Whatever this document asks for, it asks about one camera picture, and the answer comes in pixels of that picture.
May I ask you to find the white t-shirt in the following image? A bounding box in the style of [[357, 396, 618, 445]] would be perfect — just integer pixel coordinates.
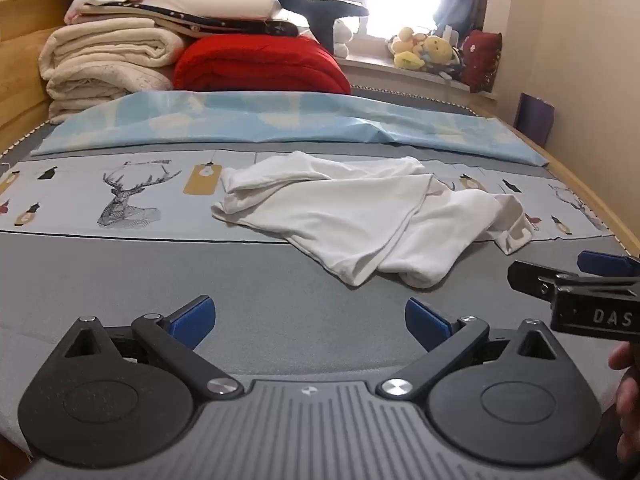
[[212, 152, 534, 289]]

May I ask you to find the person's right hand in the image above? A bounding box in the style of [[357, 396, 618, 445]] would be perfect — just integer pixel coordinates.
[[608, 342, 640, 463]]

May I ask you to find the grey deer print bed sheet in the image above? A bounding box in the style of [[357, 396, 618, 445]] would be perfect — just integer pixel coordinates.
[[0, 84, 640, 456]]

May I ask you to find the dark red cushion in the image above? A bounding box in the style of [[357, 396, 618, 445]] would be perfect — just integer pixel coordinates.
[[460, 29, 503, 93]]

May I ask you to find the yellow plush toy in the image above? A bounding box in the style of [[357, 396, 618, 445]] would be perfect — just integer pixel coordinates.
[[387, 27, 463, 74]]

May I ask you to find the light blue patterned quilt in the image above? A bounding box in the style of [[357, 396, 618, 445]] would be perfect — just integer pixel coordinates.
[[35, 91, 547, 167]]

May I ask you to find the white small plush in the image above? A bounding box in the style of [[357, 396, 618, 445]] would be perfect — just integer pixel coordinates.
[[333, 20, 354, 58]]

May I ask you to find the cream folded blanket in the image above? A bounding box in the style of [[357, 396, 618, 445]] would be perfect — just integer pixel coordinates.
[[38, 18, 186, 125]]

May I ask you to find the red folded blanket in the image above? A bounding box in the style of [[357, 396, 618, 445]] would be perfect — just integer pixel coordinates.
[[172, 34, 352, 94]]

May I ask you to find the black studded flat cushion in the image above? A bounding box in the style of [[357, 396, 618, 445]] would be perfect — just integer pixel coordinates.
[[75, 3, 299, 38]]

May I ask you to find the white pillow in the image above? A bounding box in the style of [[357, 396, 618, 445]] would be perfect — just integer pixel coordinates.
[[79, 0, 284, 23]]

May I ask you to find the wooden bed frame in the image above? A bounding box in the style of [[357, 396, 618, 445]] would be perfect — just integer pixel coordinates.
[[1, 0, 639, 256]]

